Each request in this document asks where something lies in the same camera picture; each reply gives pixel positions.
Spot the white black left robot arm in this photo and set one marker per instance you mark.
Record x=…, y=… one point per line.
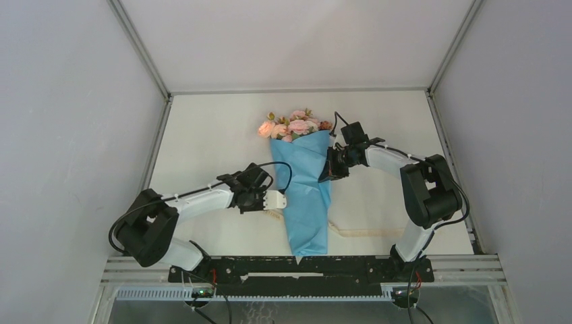
x=146, y=231

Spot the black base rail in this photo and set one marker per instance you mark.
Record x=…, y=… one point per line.
x=310, y=277

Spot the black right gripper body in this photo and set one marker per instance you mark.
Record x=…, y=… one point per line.
x=340, y=160

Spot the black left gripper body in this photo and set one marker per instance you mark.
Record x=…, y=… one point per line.
x=255, y=202

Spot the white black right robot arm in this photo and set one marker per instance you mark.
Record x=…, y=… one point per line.
x=430, y=193

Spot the cream ribbon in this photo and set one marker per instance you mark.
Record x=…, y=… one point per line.
x=366, y=232

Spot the blue wrapping paper sheet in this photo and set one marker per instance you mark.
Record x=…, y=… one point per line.
x=299, y=164

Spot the pink fake rose stem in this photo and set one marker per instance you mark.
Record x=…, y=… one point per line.
x=266, y=128
x=302, y=123
x=281, y=132

